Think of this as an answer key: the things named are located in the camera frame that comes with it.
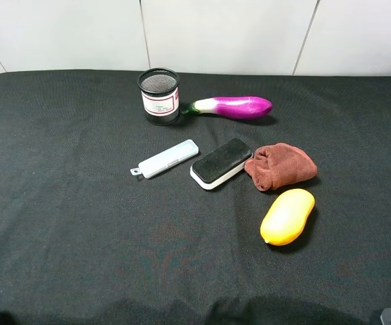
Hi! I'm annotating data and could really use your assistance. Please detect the black and white board eraser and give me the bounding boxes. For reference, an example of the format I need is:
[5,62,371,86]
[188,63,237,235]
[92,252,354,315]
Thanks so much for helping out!
[190,138,253,190]

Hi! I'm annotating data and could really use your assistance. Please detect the clear plastic case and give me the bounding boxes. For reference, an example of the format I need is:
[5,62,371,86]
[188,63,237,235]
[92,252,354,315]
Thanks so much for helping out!
[130,139,199,179]

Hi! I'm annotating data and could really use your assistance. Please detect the purple toy eggplant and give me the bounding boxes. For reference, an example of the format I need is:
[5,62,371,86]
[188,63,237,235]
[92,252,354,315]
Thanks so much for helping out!
[182,96,273,120]

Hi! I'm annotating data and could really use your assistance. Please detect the brown folded cloth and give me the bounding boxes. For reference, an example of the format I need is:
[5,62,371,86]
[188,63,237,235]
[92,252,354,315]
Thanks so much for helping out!
[244,143,318,192]

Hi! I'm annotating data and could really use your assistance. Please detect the black mesh pen holder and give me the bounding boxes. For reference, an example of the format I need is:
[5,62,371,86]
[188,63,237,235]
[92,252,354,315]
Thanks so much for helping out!
[137,68,180,126]

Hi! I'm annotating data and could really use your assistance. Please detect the yellow toy mango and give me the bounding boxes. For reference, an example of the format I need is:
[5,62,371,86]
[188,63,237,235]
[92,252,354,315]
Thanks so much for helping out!
[260,188,315,246]

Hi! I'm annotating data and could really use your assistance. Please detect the black tablecloth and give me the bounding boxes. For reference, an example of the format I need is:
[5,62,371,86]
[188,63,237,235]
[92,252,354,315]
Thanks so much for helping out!
[0,70,391,324]

